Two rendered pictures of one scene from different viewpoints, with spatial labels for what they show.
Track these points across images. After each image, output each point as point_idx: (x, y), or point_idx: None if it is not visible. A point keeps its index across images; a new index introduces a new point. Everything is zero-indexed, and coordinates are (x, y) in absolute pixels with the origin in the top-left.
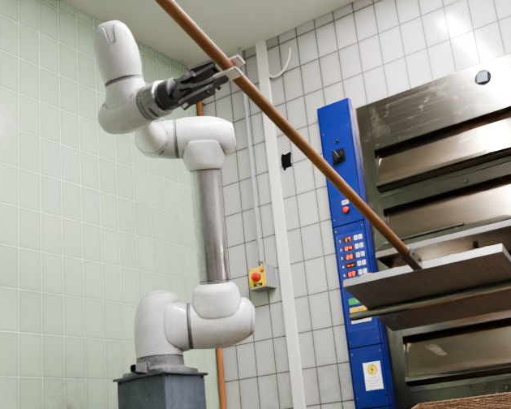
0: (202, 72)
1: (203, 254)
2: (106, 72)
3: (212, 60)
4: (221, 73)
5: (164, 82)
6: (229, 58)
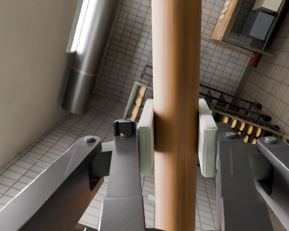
0: (139, 169)
1: None
2: None
3: (88, 143)
4: (209, 114)
5: None
6: (148, 107)
